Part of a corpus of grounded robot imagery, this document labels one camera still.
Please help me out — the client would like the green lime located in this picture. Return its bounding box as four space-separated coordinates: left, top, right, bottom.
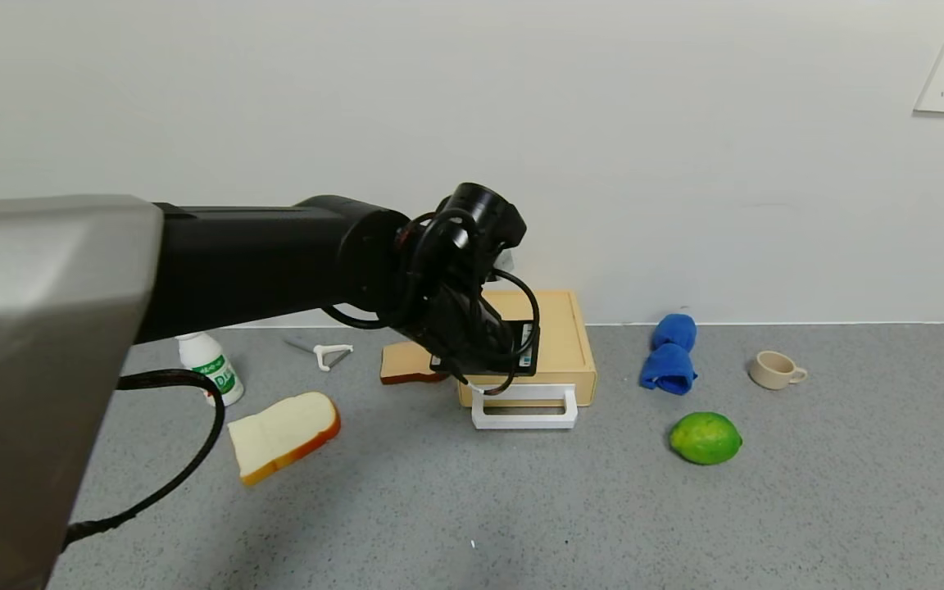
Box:
669 411 743 466

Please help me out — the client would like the yellow drawer with white handle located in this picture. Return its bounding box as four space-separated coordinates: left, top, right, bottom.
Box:
471 383 579 431

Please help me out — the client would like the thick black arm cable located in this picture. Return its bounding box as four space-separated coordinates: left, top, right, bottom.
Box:
62 369 228 551

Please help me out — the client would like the white bread slice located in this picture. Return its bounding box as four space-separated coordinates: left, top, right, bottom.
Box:
227 392 342 487

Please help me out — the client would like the white milk bottle green label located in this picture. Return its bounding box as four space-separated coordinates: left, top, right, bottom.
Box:
176 332 245 407

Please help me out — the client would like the beige small cup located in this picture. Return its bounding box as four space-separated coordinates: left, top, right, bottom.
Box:
748 351 809 391

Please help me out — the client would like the brown toast slice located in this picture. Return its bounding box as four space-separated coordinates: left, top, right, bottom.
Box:
379 341 450 386

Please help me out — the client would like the white vegetable peeler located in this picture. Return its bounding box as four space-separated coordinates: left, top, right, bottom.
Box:
284 338 355 374

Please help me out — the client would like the blue folded cloth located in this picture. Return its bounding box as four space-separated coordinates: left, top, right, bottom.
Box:
638 314 698 397

